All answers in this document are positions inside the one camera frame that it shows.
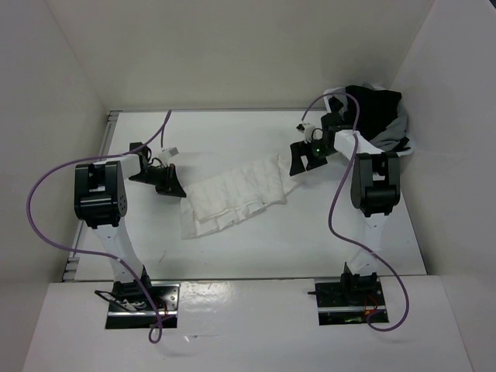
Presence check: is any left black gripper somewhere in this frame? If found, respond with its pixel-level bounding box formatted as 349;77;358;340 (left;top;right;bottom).
128;164;186;198

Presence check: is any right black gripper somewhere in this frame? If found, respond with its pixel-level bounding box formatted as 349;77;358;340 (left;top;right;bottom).
290;138;339;176

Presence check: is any white pleated skirt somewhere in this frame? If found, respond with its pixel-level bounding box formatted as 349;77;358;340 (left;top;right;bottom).
180;153;301;239

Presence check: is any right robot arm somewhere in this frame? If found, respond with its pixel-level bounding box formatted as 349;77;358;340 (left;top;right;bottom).
289;113;401;305

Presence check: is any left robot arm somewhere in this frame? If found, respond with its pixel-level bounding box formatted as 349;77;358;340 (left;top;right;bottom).
74;142;186;310

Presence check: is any white plastic basket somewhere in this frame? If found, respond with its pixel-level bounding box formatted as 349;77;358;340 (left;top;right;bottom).
322;81;417;160

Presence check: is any black skirt in basket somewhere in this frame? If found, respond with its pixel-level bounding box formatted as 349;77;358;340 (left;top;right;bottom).
328;83;412;153

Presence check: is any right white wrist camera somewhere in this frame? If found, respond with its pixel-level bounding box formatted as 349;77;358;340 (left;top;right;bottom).
296;123;318;143

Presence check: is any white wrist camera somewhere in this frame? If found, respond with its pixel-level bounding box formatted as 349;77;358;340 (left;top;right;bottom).
157;147;179;164
296;123;318;143

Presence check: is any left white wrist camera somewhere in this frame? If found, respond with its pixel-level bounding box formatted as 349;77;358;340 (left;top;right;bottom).
157;147;179;164

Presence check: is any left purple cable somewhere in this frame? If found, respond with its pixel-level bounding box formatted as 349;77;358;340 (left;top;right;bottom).
26;109;174;344

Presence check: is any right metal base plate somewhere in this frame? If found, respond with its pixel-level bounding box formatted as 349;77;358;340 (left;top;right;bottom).
308;278;389;326

